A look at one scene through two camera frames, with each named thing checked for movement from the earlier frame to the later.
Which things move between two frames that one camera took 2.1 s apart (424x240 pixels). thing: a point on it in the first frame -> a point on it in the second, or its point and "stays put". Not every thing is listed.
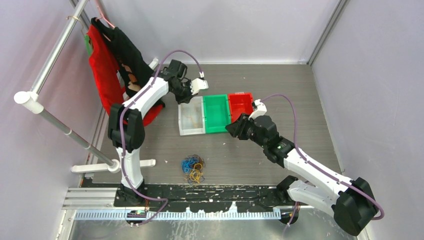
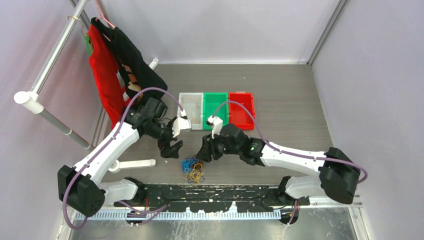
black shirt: x=135 y=71 stays put
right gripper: x=237 y=129 -> x=208 y=148
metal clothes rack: x=32 y=103 stays put
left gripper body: x=183 y=92 -> x=165 y=136
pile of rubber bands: x=193 y=166 stays put
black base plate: x=253 y=199 stays put
